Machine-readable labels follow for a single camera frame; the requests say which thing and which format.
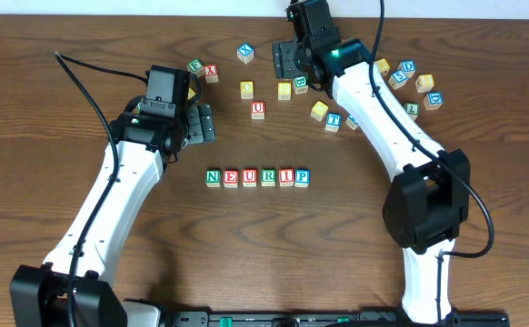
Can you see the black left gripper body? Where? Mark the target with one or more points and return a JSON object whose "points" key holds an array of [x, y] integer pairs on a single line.
{"points": [[200, 123]]}

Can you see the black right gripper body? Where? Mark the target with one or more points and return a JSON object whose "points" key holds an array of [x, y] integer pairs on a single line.
{"points": [[284, 60]]}

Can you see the green B block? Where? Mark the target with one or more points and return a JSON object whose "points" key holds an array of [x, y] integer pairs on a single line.
{"points": [[300, 85]]}

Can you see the green N block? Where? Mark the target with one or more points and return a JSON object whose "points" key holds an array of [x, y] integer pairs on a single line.
{"points": [[213, 178]]}

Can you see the red U block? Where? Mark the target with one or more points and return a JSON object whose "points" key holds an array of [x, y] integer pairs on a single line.
{"points": [[257, 110], [249, 177]]}

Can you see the red E block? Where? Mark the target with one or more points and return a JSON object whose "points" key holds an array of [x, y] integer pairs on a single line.
{"points": [[230, 178]]}

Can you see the green R block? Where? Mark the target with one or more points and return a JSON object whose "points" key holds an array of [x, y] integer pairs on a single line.
{"points": [[268, 177]]}

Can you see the red I block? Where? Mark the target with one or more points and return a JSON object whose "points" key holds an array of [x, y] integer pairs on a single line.
{"points": [[286, 177]]}

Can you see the blue P block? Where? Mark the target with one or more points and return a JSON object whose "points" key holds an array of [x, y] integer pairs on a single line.
{"points": [[302, 178]]}

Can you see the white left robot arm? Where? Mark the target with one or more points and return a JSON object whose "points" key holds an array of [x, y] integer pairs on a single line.
{"points": [[74, 284]]}

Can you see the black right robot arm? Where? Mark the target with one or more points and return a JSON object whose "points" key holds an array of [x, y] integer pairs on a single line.
{"points": [[428, 197]]}

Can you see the blue X block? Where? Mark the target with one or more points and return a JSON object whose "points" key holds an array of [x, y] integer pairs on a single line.
{"points": [[245, 53]]}

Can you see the yellow O block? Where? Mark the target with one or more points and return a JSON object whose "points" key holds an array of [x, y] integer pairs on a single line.
{"points": [[247, 89]]}

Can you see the red Y block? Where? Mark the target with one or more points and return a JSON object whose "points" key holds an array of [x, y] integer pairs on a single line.
{"points": [[211, 73]]}

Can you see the green F block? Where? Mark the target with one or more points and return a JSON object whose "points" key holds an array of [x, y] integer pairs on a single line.
{"points": [[197, 67]]}

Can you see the blue T block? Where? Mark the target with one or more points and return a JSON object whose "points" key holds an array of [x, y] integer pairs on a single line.
{"points": [[333, 122]]}

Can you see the blue 2 block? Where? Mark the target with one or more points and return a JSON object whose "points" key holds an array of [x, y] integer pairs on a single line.
{"points": [[351, 123]]}

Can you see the yellow monkey picture block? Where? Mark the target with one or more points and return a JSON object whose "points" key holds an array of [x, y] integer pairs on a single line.
{"points": [[382, 66]]}

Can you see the blue 5 block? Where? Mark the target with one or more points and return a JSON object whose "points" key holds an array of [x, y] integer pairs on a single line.
{"points": [[397, 79]]}

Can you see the blue D block rear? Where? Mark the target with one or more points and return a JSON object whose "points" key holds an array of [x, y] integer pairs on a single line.
{"points": [[407, 67]]}

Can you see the blue d block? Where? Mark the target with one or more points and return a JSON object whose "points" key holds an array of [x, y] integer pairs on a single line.
{"points": [[433, 101], [407, 67]]}

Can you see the green 7 block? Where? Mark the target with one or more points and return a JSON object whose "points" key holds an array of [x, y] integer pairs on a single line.
{"points": [[412, 109]]}

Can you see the blue D block front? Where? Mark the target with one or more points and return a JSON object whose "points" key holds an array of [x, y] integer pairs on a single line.
{"points": [[433, 101]]}

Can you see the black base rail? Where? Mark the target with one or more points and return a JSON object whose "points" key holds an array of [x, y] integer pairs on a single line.
{"points": [[314, 319]]}

